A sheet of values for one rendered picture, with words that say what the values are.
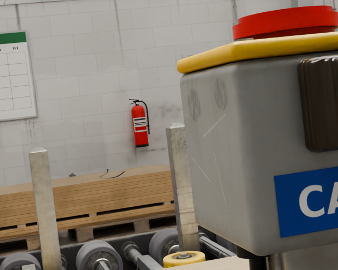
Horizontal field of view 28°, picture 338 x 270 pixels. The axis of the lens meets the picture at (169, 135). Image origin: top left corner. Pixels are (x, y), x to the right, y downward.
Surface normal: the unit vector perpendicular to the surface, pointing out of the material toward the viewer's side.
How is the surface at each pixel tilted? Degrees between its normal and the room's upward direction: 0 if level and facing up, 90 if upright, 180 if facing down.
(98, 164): 90
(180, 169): 90
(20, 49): 90
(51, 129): 90
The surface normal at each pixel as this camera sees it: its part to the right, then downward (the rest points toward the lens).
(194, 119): -0.96, 0.12
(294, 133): 0.25, 0.02
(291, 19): -0.11, 0.07
